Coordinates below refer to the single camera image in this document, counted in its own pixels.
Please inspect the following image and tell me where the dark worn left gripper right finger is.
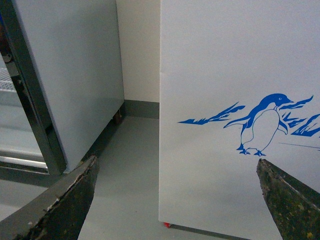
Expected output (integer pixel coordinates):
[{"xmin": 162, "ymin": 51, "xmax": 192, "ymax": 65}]
[{"xmin": 256, "ymin": 159, "xmax": 320, "ymax": 240}]

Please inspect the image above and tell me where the white chest freezer blue rim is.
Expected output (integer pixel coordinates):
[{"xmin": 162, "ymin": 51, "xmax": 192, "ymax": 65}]
[{"xmin": 158, "ymin": 0, "xmax": 320, "ymax": 240}]

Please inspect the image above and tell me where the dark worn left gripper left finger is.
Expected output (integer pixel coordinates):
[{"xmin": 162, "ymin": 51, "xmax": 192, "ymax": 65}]
[{"xmin": 0, "ymin": 155, "xmax": 100, "ymax": 240}]

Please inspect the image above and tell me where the blue penguin decal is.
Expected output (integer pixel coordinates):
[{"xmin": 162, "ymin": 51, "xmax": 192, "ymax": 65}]
[{"xmin": 180, "ymin": 93, "xmax": 320, "ymax": 157}]

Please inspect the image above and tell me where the white upright display fridge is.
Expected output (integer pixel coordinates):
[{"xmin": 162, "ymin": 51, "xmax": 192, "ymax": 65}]
[{"xmin": 0, "ymin": 0, "xmax": 124, "ymax": 175}]

